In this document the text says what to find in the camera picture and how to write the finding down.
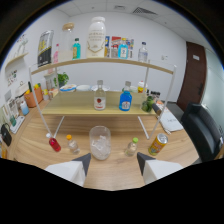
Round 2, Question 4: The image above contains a green potted plant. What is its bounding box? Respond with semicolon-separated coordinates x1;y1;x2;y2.
57;71;70;88

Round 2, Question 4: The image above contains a small teal bottle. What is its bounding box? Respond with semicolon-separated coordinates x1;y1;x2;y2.
72;37;82;60

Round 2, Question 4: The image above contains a lime jar with cork lid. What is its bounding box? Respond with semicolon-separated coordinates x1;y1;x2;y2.
140;95;163;117

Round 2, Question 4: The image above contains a blue-rimmed bowl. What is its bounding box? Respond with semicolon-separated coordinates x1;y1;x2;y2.
59;83;78;93

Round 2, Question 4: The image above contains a white patterned bowl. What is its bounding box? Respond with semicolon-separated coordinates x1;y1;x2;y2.
91;84;111;92

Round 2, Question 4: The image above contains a white figurine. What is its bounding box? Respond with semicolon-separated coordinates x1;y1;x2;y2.
16;33;29;54

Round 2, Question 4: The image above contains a blue and white cup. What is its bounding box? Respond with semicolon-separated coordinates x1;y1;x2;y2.
19;100;30;116

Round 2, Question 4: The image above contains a white picture frame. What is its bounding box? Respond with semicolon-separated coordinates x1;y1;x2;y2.
7;98;20;118

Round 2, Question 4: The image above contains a yellow drink can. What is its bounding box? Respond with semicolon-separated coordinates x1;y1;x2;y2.
148;133;169;157

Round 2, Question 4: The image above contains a black snack bag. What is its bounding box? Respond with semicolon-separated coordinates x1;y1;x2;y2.
36;29;55;68

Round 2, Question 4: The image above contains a white kitchen scale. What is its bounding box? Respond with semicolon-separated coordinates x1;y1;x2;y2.
9;115;26;134

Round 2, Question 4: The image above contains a small pink bottle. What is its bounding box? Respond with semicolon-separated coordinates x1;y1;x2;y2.
53;43;60;64

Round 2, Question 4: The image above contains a small red liquid bottle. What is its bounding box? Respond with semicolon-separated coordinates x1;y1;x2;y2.
45;132;62;153

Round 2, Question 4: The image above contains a tall glass jar cork lid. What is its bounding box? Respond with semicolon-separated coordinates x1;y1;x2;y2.
59;22;76;63

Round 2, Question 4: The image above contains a wooden wall shelf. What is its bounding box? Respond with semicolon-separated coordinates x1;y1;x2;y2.
4;51;29;69

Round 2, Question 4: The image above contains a clear bottle red label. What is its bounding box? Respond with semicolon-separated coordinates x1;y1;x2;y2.
93;79;107;111

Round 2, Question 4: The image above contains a blue wall poster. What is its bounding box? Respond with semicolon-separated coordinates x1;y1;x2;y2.
104;35;111;58

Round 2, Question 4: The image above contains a clear glass with ice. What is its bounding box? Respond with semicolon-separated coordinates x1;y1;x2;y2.
88;125;112;161

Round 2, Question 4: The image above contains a white-framed wooden shelf rack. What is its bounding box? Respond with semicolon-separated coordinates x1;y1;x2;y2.
28;57;178;141

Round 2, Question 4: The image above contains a clear bottle green cap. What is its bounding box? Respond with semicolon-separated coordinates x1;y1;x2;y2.
124;137;140;158

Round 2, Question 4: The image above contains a white folded towel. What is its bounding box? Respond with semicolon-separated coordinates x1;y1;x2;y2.
159;111;184;134

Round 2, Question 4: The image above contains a black armchair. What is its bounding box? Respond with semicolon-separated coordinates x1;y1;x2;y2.
179;102;224;163

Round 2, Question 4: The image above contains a ceiling air vent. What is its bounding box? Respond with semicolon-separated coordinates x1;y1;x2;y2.
132;6;158;16

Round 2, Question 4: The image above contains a brown door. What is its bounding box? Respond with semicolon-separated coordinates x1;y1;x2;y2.
176;41;208;113

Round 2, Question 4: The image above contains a large white plastic bottle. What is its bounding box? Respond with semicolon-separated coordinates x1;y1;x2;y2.
86;16;107;59

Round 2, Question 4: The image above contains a blue liquid bottle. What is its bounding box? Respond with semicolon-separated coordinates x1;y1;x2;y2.
118;80;133;112

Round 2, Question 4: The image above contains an orange storage basket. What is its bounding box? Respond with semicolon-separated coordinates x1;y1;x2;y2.
23;83;44;108

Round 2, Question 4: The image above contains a red wall poster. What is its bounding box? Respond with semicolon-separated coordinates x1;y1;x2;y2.
110;35;121;59

